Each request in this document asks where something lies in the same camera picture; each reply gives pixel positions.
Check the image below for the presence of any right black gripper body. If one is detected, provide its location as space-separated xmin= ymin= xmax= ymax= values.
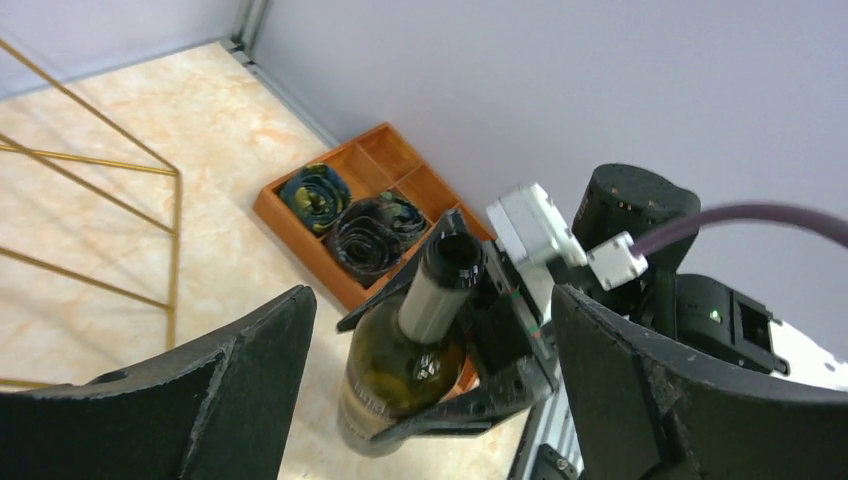
xmin=466 ymin=241 xmax=557 ymax=378

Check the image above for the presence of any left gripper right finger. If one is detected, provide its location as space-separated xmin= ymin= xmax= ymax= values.
xmin=552 ymin=285 xmax=847 ymax=479

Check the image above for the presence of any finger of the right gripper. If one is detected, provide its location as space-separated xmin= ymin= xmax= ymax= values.
xmin=372 ymin=357 xmax=557 ymax=443
xmin=336 ymin=209 xmax=468 ymax=333

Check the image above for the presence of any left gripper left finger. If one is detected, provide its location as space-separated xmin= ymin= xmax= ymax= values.
xmin=1 ymin=286 xmax=317 ymax=479

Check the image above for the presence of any olive green wine bottle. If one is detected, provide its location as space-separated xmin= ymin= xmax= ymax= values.
xmin=337 ymin=232 xmax=485 ymax=458

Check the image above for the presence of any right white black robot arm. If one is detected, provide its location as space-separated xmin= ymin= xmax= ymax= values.
xmin=337 ymin=164 xmax=847 ymax=479

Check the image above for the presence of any dark rolled tie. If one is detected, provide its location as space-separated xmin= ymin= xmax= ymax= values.
xmin=324 ymin=190 xmax=430 ymax=288

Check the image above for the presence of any yellow patterned rolled tie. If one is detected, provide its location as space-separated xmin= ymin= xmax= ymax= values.
xmin=278 ymin=163 xmax=353 ymax=236

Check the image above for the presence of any gold wire wine rack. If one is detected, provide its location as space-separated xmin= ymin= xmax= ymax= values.
xmin=0 ymin=39 xmax=183 ymax=392

